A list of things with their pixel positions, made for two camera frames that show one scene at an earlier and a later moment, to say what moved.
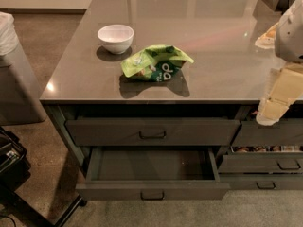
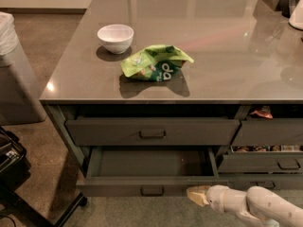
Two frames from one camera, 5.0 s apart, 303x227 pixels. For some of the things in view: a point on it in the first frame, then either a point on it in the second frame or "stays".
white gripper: [291, 35] -> [220, 196]
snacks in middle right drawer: [266, 148] stays
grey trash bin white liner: [21, 96] stays
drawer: [153, 131] stays
